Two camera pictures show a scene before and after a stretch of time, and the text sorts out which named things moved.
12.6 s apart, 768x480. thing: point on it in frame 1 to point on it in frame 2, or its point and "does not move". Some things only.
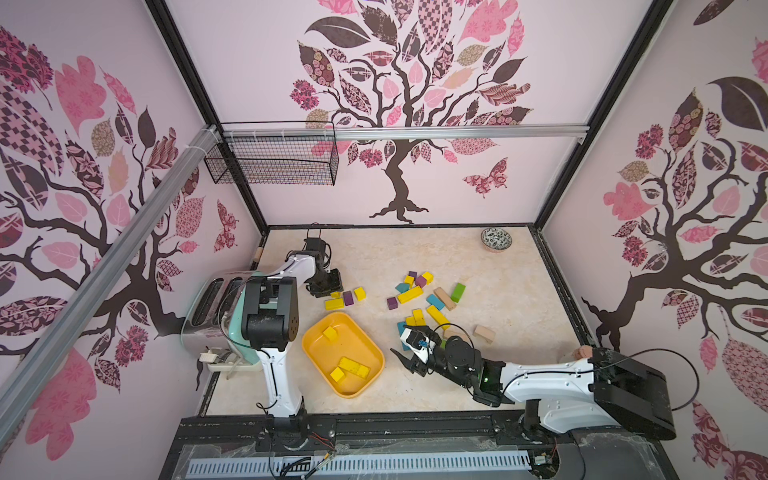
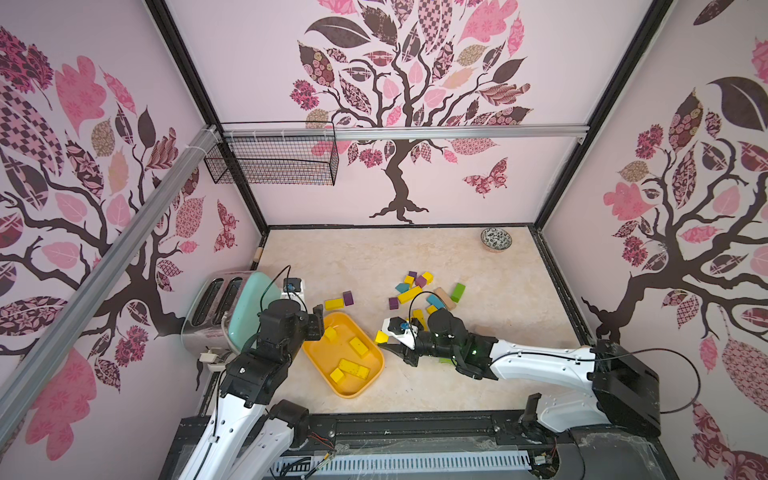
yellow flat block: [334, 304] does not move
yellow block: [336, 374] does not move
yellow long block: [354, 367] does not move
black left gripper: [336, 286] to [317, 321]
